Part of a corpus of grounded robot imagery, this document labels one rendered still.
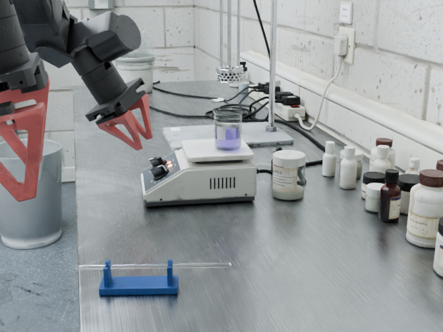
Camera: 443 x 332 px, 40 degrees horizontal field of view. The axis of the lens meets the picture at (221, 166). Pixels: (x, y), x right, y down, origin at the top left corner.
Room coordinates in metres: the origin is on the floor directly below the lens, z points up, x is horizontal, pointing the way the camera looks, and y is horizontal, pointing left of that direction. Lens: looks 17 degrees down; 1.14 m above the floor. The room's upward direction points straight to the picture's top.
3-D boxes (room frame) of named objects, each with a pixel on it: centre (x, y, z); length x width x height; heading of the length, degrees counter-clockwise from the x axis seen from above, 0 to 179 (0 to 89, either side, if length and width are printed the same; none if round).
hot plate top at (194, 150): (1.07, 0.01, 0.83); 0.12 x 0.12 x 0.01; 9
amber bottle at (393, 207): (0.94, -0.28, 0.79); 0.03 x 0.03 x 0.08
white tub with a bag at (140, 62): (2.11, 0.30, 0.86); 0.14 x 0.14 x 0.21
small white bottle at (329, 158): (1.17, -0.22, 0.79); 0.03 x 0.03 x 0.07
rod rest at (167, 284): (0.70, 0.11, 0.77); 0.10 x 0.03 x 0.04; 92
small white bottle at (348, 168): (1.10, -0.24, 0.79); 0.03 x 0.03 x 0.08
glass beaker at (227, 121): (1.06, -0.01, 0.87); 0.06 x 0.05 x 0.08; 178
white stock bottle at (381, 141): (1.13, -0.31, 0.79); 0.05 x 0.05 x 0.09
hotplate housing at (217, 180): (1.07, 0.04, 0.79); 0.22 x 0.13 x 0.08; 99
